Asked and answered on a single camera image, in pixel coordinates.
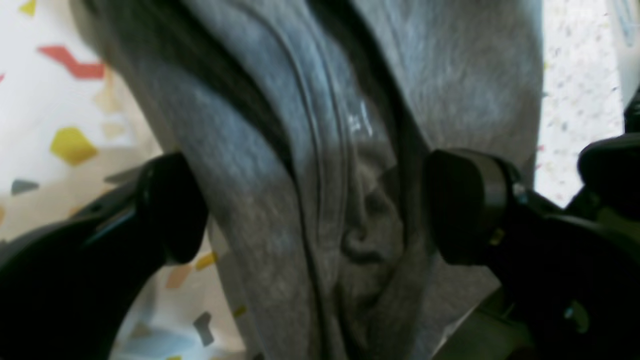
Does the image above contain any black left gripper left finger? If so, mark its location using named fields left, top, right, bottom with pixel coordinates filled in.
left=0, top=153, right=208, bottom=360

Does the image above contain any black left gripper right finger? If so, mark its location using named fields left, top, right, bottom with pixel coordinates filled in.
left=423, top=149, right=639, bottom=360

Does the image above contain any grey t-shirt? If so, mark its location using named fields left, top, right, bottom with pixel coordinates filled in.
left=70, top=0, right=544, bottom=360

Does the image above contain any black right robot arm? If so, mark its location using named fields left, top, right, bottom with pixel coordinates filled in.
left=566, top=89, right=640, bottom=222

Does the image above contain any terrazzo patterned tablecloth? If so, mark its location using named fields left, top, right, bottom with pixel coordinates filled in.
left=0, top=0, right=261, bottom=360

